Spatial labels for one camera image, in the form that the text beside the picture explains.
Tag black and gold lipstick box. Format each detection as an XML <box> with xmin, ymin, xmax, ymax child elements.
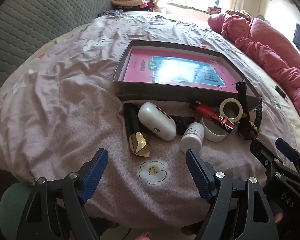
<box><xmin>124</xmin><ymin>102</ymin><xmax>151</xmax><ymax>158</ymax></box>

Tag pink quilt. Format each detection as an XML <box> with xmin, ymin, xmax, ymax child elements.
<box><xmin>207</xmin><ymin>12</ymin><xmax>300</xmax><ymax>128</ymax></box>

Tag yellowish tape roll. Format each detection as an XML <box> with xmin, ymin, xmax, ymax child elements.
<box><xmin>219</xmin><ymin>98</ymin><xmax>244</xmax><ymax>123</ymax></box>

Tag dark floral cloth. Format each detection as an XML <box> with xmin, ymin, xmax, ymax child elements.
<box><xmin>97</xmin><ymin>9</ymin><xmax>123</xmax><ymax>17</ymax></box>

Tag white earbuds case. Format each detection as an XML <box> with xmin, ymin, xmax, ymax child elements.
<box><xmin>138</xmin><ymin>102</ymin><xmax>177</xmax><ymax>142</ymax></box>

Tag black hair clip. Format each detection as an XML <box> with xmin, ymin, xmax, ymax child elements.
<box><xmin>170</xmin><ymin>115</ymin><xmax>196</xmax><ymax>133</ymax></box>

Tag grey quilted headboard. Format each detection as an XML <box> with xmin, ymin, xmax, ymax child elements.
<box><xmin>0</xmin><ymin>0</ymin><xmax>113</xmax><ymax>100</ymax></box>

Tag brown knitted cloth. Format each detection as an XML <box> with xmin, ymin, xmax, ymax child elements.
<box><xmin>225</xmin><ymin>9</ymin><xmax>252</xmax><ymax>20</ymax></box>

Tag white pill bottle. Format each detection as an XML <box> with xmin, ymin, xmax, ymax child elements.
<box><xmin>179</xmin><ymin>122</ymin><xmax>205</xmax><ymax>154</ymax></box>

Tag grey cardboard box tray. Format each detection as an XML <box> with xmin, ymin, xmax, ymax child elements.
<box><xmin>112</xmin><ymin>40</ymin><xmax>262</xmax><ymax>112</ymax></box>

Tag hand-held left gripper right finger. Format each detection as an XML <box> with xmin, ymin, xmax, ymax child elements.
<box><xmin>186</xmin><ymin>148</ymin><xmax>282</xmax><ymax>240</ymax></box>

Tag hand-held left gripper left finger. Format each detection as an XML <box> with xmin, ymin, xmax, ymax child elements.
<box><xmin>16</xmin><ymin>148</ymin><xmax>108</xmax><ymax>240</ymax></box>

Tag green round object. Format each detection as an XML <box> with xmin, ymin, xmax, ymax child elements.
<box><xmin>0</xmin><ymin>182</ymin><xmax>37</xmax><ymax>240</ymax></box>

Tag pink and blue book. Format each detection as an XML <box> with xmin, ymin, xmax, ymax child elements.
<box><xmin>123</xmin><ymin>49</ymin><xmax>237</xmax><ymax>90</ymax></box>

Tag white round container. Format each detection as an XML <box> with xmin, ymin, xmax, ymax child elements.
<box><xmin>200</xmin><ymin>117</ymin><xmax>229</xmax><ymax>142</ymax></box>

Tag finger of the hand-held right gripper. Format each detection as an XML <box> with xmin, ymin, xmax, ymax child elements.
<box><xmin>250</xmin><ymin>139</ymin><xmax>283</xmax><ymax>180</ymax></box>
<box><xmin>275</xmin><ymin>138</ymin><xmax>300</xmax><ymax>175</ymax></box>

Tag red and black tube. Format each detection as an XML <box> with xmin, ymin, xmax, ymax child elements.
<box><xmin>189</xmin><ymin>101</ymin><xmax>237</xmax><ymax>134</ymax></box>

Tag black and yellow wristwatch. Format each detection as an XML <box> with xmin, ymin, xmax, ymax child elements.
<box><xmin>236</xmin><ymin>79</ymin><xmax>263</xmax><ymax>140</ymax></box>

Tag black and gold keychain tag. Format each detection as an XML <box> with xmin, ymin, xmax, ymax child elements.
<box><xmin>274</xmin><ymin>85</ymin><xmax>288</xmax><ymax>98</ymax></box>

